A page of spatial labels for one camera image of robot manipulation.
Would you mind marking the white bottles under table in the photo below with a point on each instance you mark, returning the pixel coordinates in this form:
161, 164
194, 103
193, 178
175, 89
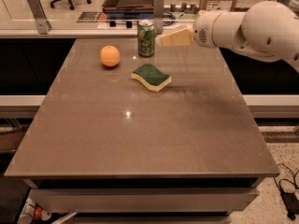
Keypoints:
32, 211

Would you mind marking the middle metal glass bracket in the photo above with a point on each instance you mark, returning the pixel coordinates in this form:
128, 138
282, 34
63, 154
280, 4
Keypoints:
158, 16

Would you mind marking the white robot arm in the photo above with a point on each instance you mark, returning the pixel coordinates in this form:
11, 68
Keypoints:
267, 32

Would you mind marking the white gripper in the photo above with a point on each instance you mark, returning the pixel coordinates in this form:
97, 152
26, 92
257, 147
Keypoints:
203, 30

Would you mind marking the green yellow sponge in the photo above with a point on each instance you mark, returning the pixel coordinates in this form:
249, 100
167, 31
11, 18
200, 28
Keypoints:
151, 77

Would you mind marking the left metal glass bracket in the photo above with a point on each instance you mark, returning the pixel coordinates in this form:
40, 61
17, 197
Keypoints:
42, 24

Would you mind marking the green soda can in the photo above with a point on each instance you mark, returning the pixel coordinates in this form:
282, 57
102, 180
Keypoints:
146, 38

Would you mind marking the grey table drawer base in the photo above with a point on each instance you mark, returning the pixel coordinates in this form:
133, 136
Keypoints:
152, 206

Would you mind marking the orange fruit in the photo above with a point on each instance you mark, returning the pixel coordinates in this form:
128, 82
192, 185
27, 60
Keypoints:
109, 56

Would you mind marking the black power adapter with cable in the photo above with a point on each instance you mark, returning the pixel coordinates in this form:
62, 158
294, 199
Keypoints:
288, 187

